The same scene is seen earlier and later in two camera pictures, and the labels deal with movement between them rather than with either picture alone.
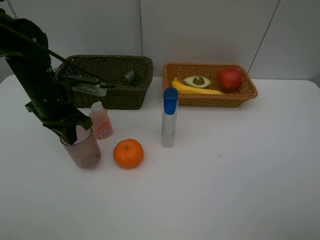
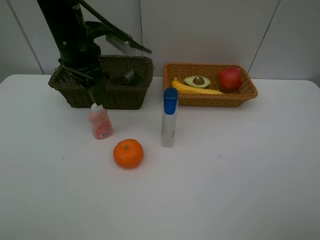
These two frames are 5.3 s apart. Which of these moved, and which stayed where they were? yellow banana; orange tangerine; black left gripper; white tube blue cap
Moved: black left gripper
Stayed: yellow banana; orange tangerine; white tube blue cap
